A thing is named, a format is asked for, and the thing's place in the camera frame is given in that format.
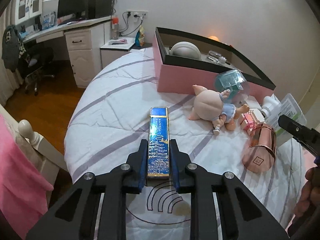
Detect pink storage box black rim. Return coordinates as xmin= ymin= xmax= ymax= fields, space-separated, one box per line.
xmin=152 ymin=27 xmax=276 ymax=102

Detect orange lid water bottle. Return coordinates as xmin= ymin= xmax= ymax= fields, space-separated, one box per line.
xmin=111 ymin=17 xmax=119 ymax=40

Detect beige curtain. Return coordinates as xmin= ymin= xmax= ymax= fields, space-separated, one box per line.
xmin=0 ymin=1 xmax=22 ymax=106

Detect white glass door cabinet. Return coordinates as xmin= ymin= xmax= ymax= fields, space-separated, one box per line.
xmin=15 ymin=0 xmax=43 ymax=25

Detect pink bed blanket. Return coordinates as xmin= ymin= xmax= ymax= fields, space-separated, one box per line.
xmin=1 ymin=117 xmax=53 ymax=239

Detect black computer tower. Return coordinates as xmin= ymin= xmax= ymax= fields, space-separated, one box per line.
xmin=85 ymin=0 xmax=113 ymax=20

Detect white desk with drawers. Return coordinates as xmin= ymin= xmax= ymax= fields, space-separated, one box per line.
xmin=24 ymin=16 xmax=111 ymax=88

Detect white round speaker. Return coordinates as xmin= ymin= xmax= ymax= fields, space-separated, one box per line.
xmin=169 ymin=41 xmax=201 ymax=60

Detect teal clear plastic fan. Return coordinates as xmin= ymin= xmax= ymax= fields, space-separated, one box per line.
xmin=214 ymin=69 xmax=250 ymax=106

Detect white bed post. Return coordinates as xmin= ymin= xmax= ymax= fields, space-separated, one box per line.
xmin=18 ymin=120 xmax=68 ymax=171

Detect black computer monitor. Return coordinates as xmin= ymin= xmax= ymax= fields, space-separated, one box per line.
xmin=57 ymin=0 xmax=86 ymax=19

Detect person's right hand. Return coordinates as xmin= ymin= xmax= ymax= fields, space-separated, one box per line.
xmin=294 ymin=167 xmax=319 ymax=218

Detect pink building block toy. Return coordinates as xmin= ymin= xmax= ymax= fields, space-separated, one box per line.
xmin=239 ymin=108 xmax=265 ymax=135

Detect black office chair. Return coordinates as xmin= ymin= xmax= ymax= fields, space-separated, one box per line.
xmin=17 ymin=44 xmax=55 ymax=96

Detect rose gold metal cup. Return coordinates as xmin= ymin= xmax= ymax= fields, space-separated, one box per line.
xmin=242 ymin=123 xmax=276 ymax=173

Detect white wall power socket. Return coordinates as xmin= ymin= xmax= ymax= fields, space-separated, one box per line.
xmin=127 ymin=10 xmax=148 ymax=18

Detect yellow blue snack bag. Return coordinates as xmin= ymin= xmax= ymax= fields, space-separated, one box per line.
xmin=135 ymin=26 xmax=145 ymax=47

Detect white hair dryer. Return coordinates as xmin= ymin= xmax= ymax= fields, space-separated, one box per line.
xmin=260 ymin=94 xmax=280 ymax=118

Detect clear glass bottle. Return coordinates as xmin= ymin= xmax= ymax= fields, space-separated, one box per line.
xmin=207 ymin=50 xmax=231 ymax=66

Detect clear plastic storage box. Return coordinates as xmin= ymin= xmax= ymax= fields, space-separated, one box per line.
xmin=266 ymin=93 xmax=307 ymax=147

